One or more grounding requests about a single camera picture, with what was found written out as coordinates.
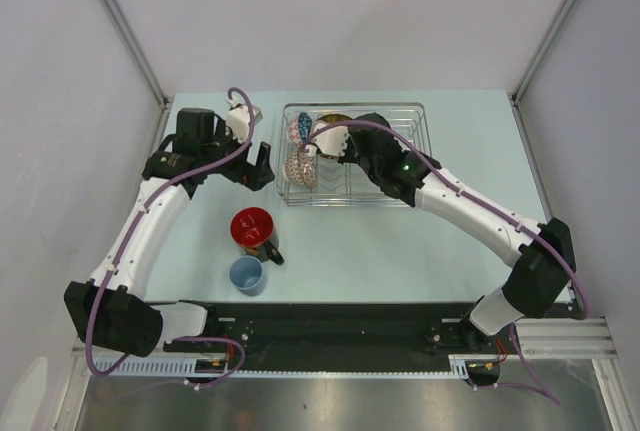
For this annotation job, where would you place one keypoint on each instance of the red and black mug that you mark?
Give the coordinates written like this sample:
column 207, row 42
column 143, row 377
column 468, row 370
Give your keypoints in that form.
column 253, row 230

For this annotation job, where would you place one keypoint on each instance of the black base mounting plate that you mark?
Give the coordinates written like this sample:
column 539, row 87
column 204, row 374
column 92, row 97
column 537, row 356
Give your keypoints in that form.
column 344, row 338

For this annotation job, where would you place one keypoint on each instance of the left slotted cable duct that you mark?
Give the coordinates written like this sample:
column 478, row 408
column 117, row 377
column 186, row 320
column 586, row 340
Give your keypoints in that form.
column 205, row 366

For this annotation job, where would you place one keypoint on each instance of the light blue plastic cup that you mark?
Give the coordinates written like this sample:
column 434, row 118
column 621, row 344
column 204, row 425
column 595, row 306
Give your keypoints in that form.
column 248, row 276

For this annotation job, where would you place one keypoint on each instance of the red patterned white bowl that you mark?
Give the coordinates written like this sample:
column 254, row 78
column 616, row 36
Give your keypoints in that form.
column 300, row 169

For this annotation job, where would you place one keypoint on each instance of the yellow patterned round plate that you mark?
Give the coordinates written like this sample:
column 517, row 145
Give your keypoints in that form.
column 333, row 143

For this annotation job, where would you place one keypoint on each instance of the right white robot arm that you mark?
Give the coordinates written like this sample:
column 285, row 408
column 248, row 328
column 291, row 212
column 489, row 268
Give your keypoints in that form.
column 540, row 255

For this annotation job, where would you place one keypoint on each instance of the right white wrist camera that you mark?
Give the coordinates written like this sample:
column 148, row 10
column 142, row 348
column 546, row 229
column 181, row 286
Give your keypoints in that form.
column 311, row 148

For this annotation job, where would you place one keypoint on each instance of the right slotted cable duct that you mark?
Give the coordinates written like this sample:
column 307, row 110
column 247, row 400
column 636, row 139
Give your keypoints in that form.
column 478, row 367

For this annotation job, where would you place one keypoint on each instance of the aluminium frame rail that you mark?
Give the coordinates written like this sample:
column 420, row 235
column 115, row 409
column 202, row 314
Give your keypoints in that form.
column 565, row 339

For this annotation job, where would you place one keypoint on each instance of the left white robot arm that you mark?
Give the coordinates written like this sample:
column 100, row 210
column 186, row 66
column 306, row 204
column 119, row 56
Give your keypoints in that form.
column 108, row 310

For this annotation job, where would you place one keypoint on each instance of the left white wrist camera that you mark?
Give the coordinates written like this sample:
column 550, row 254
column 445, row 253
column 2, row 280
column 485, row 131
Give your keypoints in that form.
column 238, row 122

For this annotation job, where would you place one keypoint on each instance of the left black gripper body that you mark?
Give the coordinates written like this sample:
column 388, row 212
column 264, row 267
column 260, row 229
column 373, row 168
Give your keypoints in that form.
column 238, row 170

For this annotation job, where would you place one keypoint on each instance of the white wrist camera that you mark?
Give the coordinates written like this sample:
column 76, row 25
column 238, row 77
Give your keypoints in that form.
column 238, row 122
column 311, row 148

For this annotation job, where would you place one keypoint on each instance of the blue triangle patterned bowl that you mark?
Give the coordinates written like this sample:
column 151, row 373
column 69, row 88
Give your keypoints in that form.
column 299, row 129

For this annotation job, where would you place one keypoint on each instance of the slotted cable duct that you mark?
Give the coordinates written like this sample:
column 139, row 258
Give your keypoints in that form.
column 205, row 366
column 478, row 367

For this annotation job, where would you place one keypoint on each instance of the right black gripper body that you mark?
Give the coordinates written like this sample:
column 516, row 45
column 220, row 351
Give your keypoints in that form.
column 351, row 156

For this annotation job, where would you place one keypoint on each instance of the steel wire dish rack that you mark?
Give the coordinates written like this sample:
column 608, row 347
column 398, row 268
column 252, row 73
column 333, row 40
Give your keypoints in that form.
column 344, row 184

